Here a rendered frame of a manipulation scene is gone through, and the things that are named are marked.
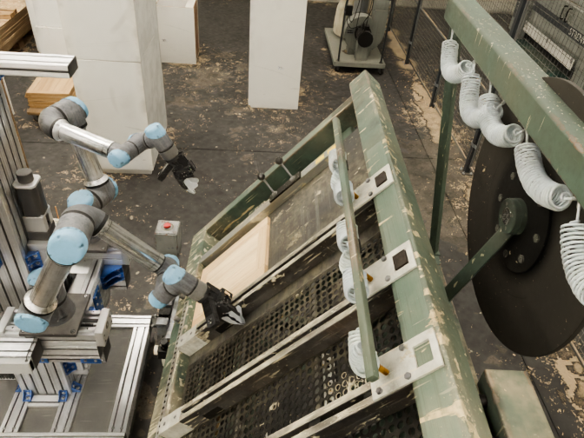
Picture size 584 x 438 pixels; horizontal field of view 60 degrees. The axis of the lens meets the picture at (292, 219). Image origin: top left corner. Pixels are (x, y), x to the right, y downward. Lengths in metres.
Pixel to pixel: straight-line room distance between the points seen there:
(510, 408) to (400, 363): 0.24
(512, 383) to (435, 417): 0.22
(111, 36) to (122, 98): 0.51
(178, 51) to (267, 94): 1.65
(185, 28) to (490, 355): 5.28
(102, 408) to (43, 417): 0.29
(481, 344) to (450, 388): 2.67
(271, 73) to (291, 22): 0.60
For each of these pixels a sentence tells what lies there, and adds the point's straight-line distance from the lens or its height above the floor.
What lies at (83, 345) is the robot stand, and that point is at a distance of 2.37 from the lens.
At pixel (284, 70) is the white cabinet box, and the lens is 5.89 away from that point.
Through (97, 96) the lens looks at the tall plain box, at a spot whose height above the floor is 0.77.
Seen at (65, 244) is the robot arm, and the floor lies 1.60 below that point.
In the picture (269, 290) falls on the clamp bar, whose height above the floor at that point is 1.32.
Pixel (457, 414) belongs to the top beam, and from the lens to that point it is 1.09.
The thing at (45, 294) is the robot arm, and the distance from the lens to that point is 1.99.
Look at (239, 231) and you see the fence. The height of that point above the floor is 1.13.
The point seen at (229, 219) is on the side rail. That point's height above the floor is 1.01.
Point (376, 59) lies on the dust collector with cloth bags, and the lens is 7.36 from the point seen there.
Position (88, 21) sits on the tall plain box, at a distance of 4.36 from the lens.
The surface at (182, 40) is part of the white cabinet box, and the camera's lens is 7.09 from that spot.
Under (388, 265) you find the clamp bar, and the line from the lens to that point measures 1.39.
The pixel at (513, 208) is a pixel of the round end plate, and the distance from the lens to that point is 1.58.
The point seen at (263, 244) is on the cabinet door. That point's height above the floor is 1.25.
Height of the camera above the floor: 2.73
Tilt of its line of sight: 39 degrees down
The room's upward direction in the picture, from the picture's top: 5 degrees clockwise
